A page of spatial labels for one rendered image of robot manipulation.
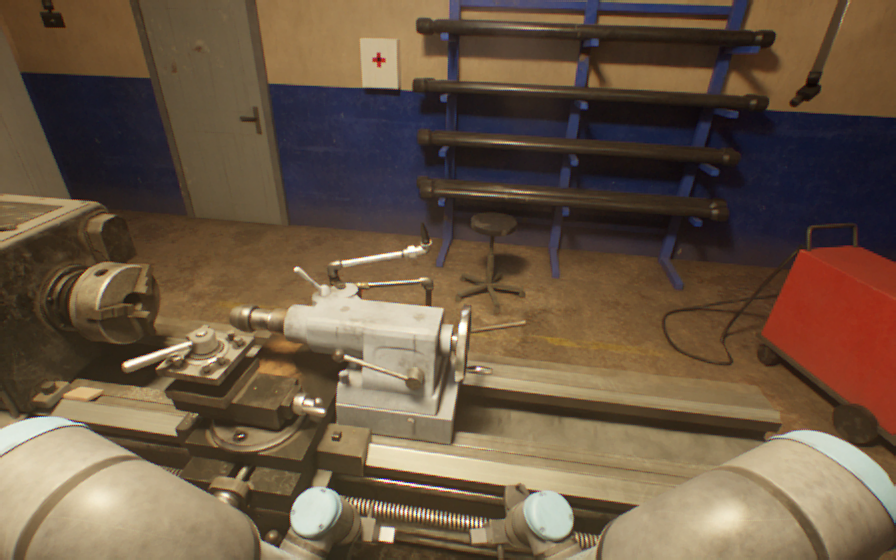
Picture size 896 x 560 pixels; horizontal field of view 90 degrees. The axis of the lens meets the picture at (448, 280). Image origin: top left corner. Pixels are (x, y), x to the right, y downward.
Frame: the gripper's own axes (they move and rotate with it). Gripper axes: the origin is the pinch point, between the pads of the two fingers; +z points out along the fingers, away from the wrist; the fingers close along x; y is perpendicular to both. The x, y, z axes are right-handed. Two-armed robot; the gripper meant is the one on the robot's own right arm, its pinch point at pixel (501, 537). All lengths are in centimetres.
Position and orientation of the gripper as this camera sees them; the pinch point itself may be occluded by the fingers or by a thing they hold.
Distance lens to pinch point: 132.0
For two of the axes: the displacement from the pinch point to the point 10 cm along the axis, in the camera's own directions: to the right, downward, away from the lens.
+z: -2.0, 5.9, 7.8
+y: 0.9, 8.1, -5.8
